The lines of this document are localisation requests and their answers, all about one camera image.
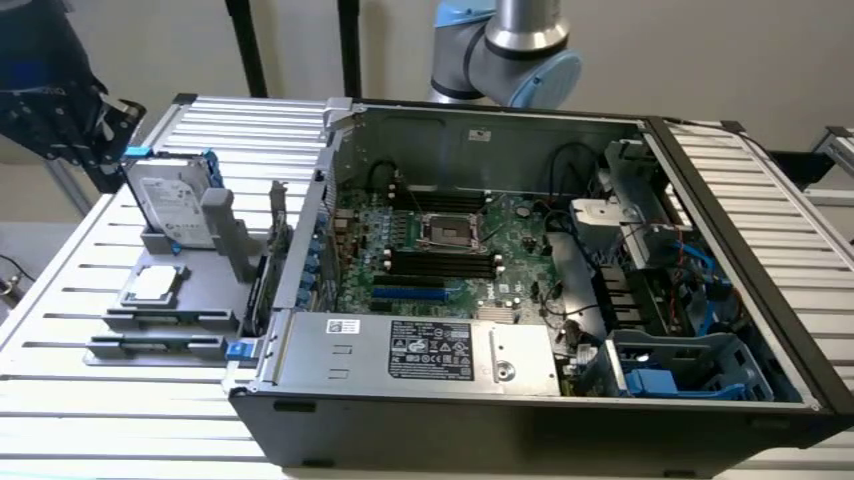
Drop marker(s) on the long blue expansion slot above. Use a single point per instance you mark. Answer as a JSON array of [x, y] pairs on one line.
[[409, 293]]

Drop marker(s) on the silver power supply unit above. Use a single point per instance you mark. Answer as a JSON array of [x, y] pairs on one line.
[[373, 355]]

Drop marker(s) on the grey metal drive cage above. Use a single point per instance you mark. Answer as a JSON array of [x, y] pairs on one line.
[[627, 210]]

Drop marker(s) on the grey parts rack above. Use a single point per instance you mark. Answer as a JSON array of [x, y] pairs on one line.
[[207, 295]]

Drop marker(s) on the silver hard disk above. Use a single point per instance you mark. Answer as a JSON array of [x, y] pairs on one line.
[[169, 205]]

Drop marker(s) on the CPU socket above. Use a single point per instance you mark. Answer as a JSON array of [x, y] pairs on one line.
[[448, 231]]

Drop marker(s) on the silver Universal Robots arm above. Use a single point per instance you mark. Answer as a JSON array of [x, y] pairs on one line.
[[527, 30]]

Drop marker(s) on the socket locking lever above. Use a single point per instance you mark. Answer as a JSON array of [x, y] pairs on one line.
[[493, 232]]

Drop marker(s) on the graphics card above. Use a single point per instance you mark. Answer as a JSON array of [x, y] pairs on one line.
[[276, 235]]

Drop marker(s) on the black open PC case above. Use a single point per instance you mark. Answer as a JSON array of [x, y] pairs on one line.
[[533, 430]]

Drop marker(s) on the silver CPU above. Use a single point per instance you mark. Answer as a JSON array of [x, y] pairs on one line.
[[154, 284]]

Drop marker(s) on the white case sticker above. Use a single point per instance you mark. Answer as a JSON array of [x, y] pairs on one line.
[[477, 135]]

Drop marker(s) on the aluminium side table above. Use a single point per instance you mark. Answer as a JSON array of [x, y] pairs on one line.
[[834, 150]]

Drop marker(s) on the black RAM slot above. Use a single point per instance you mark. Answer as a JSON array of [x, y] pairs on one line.
[[440, 206], [443, 257], [440, 197], [443, 271]]

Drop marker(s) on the silver hard disk drive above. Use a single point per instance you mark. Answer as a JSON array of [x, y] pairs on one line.
[[212, 200]]

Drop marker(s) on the silver chipset heatsink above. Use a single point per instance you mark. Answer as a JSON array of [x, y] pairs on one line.
[[497, 315]]

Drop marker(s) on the black expansion slot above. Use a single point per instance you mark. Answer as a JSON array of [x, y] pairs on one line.
[[408, 281]]

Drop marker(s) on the blue case latch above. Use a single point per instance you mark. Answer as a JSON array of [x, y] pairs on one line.
[[240, 349]]

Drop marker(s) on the blue plastic disk bay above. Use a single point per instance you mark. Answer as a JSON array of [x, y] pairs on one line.
[[694, 365]]

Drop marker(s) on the coin cell battery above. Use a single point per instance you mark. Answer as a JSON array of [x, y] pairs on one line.
[[524, 210]]

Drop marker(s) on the green motherboard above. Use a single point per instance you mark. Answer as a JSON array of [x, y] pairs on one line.
[[520, 265]]

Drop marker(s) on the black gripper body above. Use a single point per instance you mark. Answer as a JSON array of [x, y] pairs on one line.
[[46, 102]]

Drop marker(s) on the black tripod leg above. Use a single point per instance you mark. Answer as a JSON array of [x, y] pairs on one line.
[[349, 50], [249, 50]]

